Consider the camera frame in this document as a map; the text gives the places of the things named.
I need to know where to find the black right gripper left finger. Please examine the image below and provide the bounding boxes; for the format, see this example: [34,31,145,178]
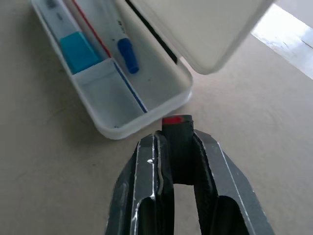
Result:
[104,130,175,235]

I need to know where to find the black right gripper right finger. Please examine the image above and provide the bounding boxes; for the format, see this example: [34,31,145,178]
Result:
[190,129,277,235]

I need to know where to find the black marker with red end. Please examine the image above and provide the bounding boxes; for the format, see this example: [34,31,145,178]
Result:
[161,114,196,186]

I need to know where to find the white marker with blue cap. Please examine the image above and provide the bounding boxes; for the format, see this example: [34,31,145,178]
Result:
[94,0,140,74]

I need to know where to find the white plastic pencil case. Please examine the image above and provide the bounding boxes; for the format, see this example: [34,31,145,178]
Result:
[30,0,278,141]

